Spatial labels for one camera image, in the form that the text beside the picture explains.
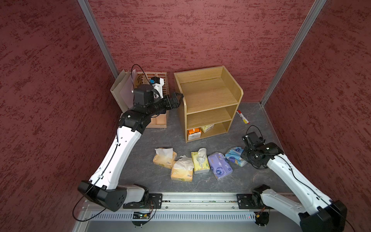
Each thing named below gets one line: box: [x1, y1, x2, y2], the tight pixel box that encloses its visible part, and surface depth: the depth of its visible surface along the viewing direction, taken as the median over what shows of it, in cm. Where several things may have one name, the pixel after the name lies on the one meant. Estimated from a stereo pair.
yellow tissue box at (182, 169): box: [171, 155, 195, 183], surface depth 81 cm
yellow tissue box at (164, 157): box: [152, 146, 178, 170], surface depth 85 cm
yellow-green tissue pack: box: [190, 147, 211, 174], surface depth 84 cm
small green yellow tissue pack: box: [199, 123, 215, 133], surface depth 99 cm
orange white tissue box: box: [187, 127, 202, 141], surface depth 94 cm
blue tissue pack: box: [224, 146, 248, 167], surface depth 85 cm
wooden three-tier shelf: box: [173, 65, 244, 144], surface depth 87 cm
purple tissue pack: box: [207, 152, 233, 181], surface depth 83 cm
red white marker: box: [236, 109, 251, 125], surface depth 112 cm
